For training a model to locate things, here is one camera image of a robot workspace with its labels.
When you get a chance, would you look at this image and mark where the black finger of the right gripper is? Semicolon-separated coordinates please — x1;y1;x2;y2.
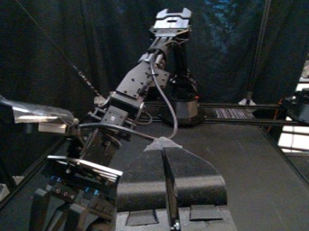
28;188;54;231
63;203;90;231

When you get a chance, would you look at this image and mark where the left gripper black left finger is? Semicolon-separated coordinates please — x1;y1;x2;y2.
117;136;169;212

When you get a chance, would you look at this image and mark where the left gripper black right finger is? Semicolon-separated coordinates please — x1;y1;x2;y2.
162;140;229;209

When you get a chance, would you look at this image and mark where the shiny clear plastic wrap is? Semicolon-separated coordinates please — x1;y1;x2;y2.
0;95;79;135

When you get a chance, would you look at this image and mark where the black device at table edge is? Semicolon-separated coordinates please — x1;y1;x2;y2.
280;88;309;125

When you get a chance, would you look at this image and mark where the thin diagonal black rod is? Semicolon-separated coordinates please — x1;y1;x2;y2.
15;0;103;97

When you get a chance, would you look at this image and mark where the black cloth curtain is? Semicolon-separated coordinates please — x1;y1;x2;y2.
0;0;309;170

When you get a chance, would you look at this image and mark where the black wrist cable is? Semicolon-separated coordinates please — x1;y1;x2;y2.
78;121;157;142

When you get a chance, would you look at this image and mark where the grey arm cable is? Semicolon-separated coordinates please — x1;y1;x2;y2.
149;55;179;140

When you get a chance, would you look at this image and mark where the black horizontal frame bar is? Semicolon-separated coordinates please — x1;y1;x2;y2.
142;101;309;126

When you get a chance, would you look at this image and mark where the black vertical frame pole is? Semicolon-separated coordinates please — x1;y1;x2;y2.
238;0;273;106

